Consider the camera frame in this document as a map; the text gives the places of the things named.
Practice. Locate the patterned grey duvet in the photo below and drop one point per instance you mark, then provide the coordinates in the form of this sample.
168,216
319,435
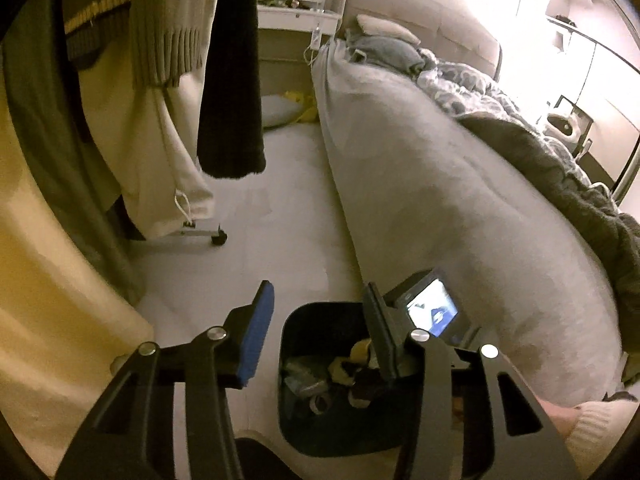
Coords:
465,85

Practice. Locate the grey padded headboard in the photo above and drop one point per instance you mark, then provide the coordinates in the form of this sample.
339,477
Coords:
440,15

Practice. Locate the dark grey fleece blanket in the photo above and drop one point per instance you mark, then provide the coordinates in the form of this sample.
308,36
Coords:
575,185

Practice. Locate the white power strip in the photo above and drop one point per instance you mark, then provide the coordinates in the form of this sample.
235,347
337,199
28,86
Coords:
316,39

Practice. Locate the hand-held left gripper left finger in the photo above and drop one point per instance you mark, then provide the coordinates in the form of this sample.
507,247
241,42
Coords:
257,340

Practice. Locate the hanging clothes on rack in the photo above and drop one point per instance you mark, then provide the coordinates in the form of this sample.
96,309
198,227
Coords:
35,110

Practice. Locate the grey bed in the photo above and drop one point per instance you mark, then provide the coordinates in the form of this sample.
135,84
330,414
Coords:
425,185

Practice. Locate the white dressing table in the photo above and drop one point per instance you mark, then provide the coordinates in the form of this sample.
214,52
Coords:
285,20

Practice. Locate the black trash bin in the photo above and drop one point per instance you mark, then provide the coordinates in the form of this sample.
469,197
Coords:
310,330

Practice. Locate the white wardrobe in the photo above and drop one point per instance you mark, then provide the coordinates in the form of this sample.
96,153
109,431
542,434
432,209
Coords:
615,110

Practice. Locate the grey-green pillow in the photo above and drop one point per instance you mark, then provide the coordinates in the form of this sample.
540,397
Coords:
390,54

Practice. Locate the yellow scrap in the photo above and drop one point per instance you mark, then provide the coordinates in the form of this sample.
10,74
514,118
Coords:
360,351

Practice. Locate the cream pillow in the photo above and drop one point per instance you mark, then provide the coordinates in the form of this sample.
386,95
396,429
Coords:
385,27

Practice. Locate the olive knit cardigan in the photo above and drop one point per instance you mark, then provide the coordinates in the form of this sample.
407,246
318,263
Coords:
170,20

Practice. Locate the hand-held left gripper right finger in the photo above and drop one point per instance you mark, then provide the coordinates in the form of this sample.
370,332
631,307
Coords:
381,332

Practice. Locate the person's right forearm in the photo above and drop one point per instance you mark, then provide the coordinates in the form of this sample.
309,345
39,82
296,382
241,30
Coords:
600,430

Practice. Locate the yellow curtain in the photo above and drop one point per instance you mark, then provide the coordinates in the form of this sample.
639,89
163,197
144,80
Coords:
50,310

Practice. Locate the white cat bed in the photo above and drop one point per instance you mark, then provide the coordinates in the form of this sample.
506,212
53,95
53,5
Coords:
567,125

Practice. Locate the black hanging garment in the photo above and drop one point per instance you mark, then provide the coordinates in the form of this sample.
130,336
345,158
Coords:
232,85

